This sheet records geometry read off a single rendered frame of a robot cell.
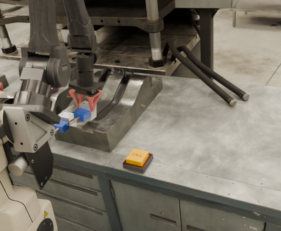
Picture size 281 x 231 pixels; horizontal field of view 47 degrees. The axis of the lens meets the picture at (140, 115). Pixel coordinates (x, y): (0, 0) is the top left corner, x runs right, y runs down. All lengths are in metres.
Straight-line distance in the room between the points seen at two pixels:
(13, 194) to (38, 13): 0.51
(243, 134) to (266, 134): 0.08
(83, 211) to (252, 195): 0.85
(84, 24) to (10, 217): 0.59
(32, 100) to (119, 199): 0.73
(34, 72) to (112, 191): 0.70
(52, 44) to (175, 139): 0.62
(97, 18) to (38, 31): 1.19
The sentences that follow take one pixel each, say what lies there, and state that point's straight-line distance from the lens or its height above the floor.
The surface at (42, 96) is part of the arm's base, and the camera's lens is 0.76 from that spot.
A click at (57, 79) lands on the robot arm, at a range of 0.79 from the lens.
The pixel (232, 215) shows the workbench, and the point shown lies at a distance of 1.17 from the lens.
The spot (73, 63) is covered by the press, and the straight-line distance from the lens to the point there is 2.09.
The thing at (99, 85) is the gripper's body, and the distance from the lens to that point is 1.11.
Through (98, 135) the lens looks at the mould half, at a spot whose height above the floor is 0.87.
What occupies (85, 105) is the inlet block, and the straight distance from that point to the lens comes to 1.16.
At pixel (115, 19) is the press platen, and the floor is 1.02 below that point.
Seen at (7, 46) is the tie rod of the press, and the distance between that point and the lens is 2.50.
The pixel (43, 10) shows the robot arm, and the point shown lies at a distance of 0.79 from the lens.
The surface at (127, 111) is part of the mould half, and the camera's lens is 1.26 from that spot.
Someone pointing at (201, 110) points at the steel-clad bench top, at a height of 0.80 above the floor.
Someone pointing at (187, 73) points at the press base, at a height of 0.61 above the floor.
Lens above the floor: 1.55
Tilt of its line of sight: 33 degrees down
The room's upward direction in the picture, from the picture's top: 8 degrees counter-clockwise
